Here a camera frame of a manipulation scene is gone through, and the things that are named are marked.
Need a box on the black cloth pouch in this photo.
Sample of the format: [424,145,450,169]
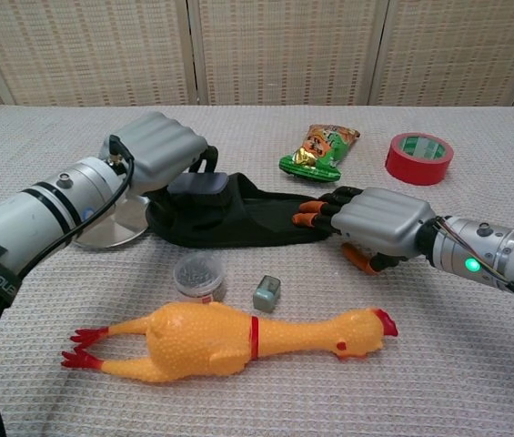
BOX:
[145,170,351,249]

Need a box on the small grey metal block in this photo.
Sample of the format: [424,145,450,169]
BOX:
[252,274,283,312]

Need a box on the green snack bag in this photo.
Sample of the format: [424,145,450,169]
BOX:
[277,123,361,182]

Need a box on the white woven tablecloth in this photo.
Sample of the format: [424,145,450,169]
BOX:
[0,104,514,437]

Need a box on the round steel plate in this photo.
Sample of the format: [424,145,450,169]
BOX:
[70,193,157,249]

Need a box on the beige folding screen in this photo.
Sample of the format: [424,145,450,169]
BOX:
[0,0,514,109]

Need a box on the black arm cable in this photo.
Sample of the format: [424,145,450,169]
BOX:
[0,134,136,437]

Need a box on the yellow rubber chicken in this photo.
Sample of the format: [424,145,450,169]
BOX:
[59,301,399,382]

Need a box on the red tape roll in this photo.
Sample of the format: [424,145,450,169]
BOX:
[384,132,455,187]

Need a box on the round box of pins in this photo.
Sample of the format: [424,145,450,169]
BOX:
[172,254,227,304]

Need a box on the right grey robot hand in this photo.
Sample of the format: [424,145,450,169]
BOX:
[291,185,436,276]

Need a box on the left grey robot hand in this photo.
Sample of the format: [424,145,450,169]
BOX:
[97,111,219,199]

